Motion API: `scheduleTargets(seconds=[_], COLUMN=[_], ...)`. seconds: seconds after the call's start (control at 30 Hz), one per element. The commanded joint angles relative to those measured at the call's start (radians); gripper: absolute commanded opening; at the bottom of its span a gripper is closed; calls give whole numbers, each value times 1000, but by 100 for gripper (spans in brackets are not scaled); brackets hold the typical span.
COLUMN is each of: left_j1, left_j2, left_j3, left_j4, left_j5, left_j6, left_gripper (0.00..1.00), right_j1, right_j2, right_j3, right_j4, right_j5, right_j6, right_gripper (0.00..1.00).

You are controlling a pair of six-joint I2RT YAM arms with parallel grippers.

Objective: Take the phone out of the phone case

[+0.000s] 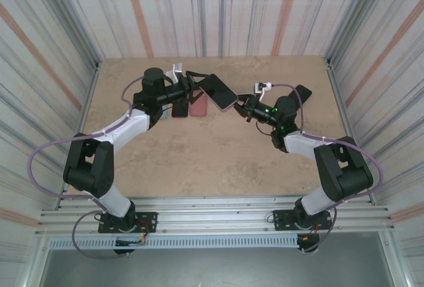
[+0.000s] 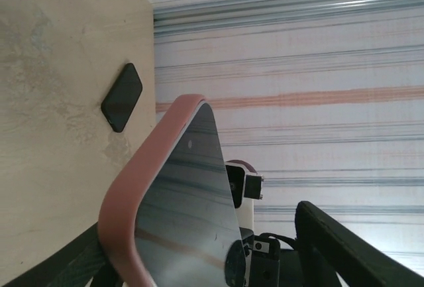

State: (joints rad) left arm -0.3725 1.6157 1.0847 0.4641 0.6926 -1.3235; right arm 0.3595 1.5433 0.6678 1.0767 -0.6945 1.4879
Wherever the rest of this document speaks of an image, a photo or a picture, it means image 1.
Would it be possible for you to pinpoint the red phone case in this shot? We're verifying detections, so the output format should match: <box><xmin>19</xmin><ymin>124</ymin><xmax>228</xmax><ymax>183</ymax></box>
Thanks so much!
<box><xmin>189</xmin><ymin>89</ymin><xmax>209</xmax><ymax>118</ymax></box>

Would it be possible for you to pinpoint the pale pink phone case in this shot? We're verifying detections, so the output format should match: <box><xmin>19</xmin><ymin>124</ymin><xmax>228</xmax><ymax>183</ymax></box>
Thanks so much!
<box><xmin>198</xmin><ymin>73</ymin><xmax>240</xmax><ymax>113</ymax></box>

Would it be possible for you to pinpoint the black phone case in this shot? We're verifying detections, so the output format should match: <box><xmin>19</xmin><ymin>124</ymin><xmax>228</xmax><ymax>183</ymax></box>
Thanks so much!
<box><xmin>288</xmin><ymin>84</ymin><xmax>313</xmax><ymax>105</ymax></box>

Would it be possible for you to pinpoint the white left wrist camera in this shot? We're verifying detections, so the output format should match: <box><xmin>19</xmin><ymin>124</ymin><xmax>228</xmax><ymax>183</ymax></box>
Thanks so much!
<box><xmin>164</xmin><ymin>62</ymin><xmax>184</xmax><ymax>86</ymax></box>

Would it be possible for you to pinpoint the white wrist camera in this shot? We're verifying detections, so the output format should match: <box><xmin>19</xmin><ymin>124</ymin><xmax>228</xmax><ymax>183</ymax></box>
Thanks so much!
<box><xmin>253</xmin><ymin>81</ymin><xmax>274</xmax><ymax>101</ymax></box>
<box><xmin>164</xmin><ymin>62</ymin><xmax>184</xmax><ymax>86</ymax></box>

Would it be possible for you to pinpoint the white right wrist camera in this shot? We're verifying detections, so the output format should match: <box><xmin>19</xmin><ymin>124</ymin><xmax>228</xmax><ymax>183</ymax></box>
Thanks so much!
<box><xmin>253</xmin><ymin>81</ymin><xmax>274</xmax><ymax>101</ymax></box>

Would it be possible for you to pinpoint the aluminium side rail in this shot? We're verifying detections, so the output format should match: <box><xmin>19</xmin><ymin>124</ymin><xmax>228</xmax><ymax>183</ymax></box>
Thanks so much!
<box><xmin>325</xmin><ymin>57</ymin><xmax>375</xmax><ymax>205</ymax></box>
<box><xmin>54</xmin><ymin>61</ymin><xmax>102</xmax><ymax>210</ymax></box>

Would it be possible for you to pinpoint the aluminium extrusion rail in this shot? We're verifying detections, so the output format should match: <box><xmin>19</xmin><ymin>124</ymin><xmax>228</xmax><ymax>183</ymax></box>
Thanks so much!
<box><xmin>34</xmin><ymin>222</ymin><xmax>398</xmax><ymax>236</ymax></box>
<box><xmin>58</xmin><ymin>196</ymin><xmax>374</xmax><ymax>207</ymax></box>
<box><xmin>38</xmin><ymin>207</ymin><xmax>391</xmax><ymax>222</ymax></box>

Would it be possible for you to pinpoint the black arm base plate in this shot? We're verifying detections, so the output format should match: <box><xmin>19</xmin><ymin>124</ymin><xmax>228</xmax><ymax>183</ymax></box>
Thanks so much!
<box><xmin>272</xmin><ymin>209</ymin><xmax>333</xmax><ymax>231</ymax></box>
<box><xmin>98</xmin><ymin>211</ymin><xmax>158</xmax><ymax>234</ymax></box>

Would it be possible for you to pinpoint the purple cable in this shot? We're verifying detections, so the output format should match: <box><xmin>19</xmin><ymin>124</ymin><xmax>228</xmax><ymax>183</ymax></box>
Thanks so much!
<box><xmin>28</xmin><ymin>76</ymin><xmax>146</xmax><ymax>260</ymax></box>
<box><xmin>270</xmin><ymin>83</ymin><xmax>385</xmax><ymax>254</ymax></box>

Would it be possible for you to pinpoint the perforated grey cable tray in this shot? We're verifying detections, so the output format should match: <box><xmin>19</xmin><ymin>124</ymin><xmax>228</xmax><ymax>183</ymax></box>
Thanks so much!
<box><xmin>48</xmin><ymin>236</ymin><xmax>301</xmax><ymax>251</ymax></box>

